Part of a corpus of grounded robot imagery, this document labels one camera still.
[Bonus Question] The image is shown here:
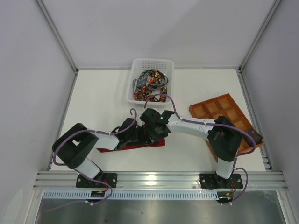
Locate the red necktie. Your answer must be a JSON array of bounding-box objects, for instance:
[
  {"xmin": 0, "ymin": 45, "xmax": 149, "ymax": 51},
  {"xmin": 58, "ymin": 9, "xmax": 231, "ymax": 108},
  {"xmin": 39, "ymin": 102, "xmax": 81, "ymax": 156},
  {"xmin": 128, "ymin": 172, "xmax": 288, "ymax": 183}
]
[{"xmin": 97, "ymin": 139, "xmax": 165, "ymax": 153}]

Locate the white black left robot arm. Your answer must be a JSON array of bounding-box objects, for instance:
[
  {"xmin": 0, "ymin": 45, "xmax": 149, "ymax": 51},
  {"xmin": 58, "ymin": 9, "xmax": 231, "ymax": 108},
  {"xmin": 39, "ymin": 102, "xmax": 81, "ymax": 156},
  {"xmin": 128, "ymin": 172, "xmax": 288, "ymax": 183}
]
[{"xmin": 52, "ymin": 118, "xmax": 152, "ymax": 179}]

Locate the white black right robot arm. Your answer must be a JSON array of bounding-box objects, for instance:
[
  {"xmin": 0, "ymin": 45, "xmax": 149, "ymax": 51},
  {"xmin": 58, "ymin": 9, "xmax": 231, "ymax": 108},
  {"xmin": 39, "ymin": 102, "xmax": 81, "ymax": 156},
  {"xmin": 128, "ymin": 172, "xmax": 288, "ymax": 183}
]
[{"xmin": 140, "ymin": 108, "xmax": 242, "ymax": 189}]

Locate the grey patterned necktie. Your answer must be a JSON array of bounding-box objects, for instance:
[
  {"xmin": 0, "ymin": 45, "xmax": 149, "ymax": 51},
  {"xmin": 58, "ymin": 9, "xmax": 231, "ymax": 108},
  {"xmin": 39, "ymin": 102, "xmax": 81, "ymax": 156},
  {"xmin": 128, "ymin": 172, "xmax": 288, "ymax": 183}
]
[{"xmin": 132, "ymin": 70, "xmax": 150, "ymax": 92}]

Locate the floral patterned necktie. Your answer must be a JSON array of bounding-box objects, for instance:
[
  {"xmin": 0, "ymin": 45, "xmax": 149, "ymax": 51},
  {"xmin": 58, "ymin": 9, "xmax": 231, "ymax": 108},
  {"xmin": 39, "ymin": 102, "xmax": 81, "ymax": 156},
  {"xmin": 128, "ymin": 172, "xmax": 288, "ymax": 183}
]
[{"xmin": 133, "ymin": 69, "xmax": 169, "ymax": 103}]

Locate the white plastic perforated basket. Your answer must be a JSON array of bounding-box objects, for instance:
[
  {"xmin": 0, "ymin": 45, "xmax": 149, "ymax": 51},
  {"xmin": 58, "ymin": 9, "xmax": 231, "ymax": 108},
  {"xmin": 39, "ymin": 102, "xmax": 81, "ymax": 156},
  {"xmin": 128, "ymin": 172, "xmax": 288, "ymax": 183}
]
[{"xmin": 126, "ymin": 58, "xmax": 174, "ymax": 107}]

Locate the orange compartment tray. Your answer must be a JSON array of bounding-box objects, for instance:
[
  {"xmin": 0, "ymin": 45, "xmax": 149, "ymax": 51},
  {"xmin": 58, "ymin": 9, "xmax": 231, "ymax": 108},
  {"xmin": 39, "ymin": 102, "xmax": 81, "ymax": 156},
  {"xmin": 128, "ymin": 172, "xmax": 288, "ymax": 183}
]
[{"xmin": 189, "ymin": 93, "xmax": 263, "ymax": 148}]

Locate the dark dotted rolled tie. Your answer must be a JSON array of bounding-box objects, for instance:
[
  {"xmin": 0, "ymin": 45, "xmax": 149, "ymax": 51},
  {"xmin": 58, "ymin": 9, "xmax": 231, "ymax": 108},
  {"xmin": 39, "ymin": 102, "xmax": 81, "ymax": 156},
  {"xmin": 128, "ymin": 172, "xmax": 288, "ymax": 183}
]
[{"xmin": 244, "ymin": 128, "xmax": 263, "ymax": 147}]

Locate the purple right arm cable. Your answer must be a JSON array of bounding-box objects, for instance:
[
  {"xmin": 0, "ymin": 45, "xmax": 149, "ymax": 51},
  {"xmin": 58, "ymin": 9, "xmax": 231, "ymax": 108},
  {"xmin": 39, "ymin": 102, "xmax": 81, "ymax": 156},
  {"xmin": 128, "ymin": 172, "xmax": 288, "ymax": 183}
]
[{"xmin": 143, "ymin": 94, "xmax": 257, "ymax": 206}]

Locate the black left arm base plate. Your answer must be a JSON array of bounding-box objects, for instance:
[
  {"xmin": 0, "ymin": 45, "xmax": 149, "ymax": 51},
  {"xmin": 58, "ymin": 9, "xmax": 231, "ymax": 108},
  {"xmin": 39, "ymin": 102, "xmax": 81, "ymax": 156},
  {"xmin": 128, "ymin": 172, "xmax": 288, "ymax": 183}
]
[{"xmin": 76, "ymin": 173, "xmax": 118, "ymax": 188}]

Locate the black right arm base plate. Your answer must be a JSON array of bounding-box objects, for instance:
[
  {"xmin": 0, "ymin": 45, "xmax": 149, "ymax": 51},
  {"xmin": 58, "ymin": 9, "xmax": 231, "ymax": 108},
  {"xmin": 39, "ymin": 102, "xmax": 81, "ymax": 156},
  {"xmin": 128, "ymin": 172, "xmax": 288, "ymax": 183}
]
[{"xmin": 199, "ymin": 173, "xmax": 243, "ymax": 190}]

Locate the aluminium front rail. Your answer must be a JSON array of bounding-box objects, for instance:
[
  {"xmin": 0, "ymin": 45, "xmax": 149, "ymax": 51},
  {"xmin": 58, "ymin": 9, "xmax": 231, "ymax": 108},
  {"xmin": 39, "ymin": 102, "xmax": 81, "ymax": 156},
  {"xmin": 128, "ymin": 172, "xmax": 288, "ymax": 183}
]
[{"xmin": 33, "ymin": 171, "xmax": 288, "ymax": 191}]

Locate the white slotted cable duct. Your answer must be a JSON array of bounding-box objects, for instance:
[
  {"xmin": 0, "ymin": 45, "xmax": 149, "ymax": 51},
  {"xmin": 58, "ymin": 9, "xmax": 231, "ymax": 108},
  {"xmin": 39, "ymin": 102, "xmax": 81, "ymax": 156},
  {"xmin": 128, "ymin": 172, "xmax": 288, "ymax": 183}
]
[{"xmin": 43, "ymin": 190, "xmax": 219, "ymax": 200}]

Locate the aluminium left frame post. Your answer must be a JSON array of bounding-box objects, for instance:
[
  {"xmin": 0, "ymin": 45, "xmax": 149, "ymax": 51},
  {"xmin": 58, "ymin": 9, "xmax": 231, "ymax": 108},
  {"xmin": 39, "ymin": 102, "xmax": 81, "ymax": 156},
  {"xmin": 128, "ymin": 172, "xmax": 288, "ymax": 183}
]
[{"xmin": 34, "ymin": 0, "xmax": 78, "ymax": 74}]

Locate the aluminium frame post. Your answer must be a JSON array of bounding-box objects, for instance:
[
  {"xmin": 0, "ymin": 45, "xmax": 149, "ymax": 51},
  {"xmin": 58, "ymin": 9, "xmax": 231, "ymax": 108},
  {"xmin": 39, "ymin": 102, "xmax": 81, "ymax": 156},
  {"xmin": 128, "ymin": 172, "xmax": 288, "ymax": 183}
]
[
  {"xmin": 34, "ymin": 0, "xmax": 78, "ymax": 74},
  {"xmin": 238, "ymin": 0, "xmax": 284, "ymax": 73}
]

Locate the aluminium right frame post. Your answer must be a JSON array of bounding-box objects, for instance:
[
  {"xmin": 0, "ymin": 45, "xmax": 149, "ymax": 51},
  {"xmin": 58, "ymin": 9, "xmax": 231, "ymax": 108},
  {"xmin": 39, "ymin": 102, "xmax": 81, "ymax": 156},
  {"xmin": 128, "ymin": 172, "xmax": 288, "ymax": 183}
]
[{"xmin": 238, "ymin": 0, "xmax": 284, "ymax": 73}]

